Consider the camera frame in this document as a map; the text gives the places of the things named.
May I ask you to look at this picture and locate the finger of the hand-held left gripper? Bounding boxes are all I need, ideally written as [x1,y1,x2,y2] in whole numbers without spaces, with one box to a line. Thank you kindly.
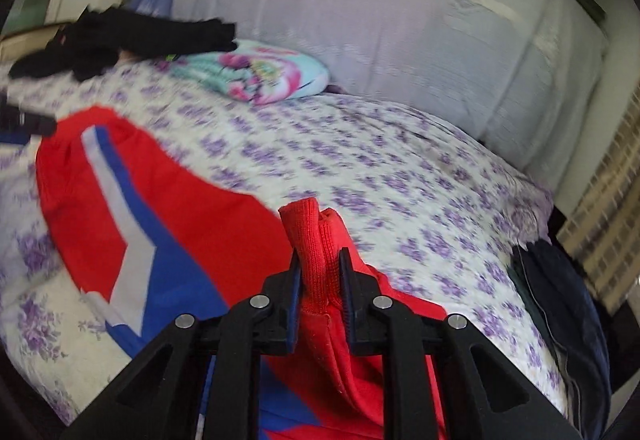
[0,90,57,137]

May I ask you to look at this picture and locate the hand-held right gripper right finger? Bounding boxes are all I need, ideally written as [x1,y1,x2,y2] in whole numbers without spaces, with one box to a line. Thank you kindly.
[339,247,583,440]

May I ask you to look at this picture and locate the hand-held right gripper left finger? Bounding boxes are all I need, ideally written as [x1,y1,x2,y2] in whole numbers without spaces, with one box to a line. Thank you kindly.
[60,252,303,440]

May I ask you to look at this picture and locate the red pants with striped sides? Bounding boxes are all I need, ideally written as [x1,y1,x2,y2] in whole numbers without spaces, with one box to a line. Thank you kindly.
[35,105,451,440]

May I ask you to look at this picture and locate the black garment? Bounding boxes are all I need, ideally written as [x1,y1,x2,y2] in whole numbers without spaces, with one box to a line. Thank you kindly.
[9,7,240,82]

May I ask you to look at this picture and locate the purple floral bedsheet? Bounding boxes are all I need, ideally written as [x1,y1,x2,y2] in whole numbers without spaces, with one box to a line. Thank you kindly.
[0,55,571,431]

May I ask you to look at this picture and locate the dark navy garment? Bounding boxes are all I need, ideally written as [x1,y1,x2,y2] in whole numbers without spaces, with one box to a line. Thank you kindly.
[507,237,613,440]

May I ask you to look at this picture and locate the folded teal pink printed cloth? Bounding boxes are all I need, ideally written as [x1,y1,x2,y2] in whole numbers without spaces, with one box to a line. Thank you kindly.
[160,40,330,106]

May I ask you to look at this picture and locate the beige curtain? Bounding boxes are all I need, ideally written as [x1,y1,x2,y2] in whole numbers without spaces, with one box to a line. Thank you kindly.
[557,85,640,316]

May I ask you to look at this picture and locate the lilac cushion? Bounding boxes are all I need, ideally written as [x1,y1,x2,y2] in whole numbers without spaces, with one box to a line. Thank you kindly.
[172,0,608,191]

